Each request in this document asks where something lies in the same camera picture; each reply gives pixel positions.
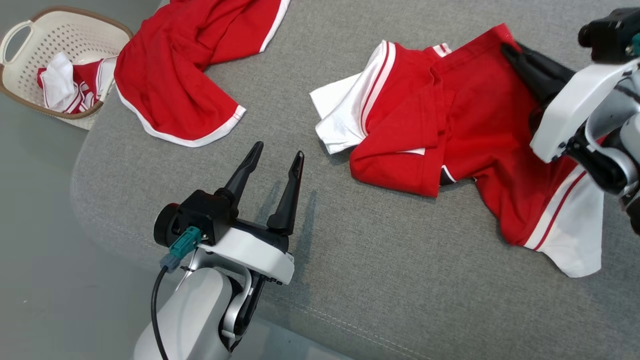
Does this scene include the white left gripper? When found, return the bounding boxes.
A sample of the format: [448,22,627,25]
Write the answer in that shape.
[198,141,305,287]

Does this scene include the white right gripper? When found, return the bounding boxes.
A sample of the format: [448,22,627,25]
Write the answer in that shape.
[501,43,640,165]

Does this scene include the red shirt white sleeves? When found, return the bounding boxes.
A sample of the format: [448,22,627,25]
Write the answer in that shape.
[309,22,607,279]

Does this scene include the red shorts white trim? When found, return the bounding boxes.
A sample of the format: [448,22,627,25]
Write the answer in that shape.
[114,0,292,149]

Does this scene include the red white striped garment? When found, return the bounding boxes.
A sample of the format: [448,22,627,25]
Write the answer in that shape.
[36,51,119,115]

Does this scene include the cream plastic laundry basket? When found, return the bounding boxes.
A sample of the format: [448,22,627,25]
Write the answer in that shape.
[0,6,135,132]

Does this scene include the teal left camera connector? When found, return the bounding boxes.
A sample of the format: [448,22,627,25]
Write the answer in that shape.
[160,226,202,273]

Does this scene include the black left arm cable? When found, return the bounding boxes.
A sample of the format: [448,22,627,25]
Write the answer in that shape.
[150,265,174,360]

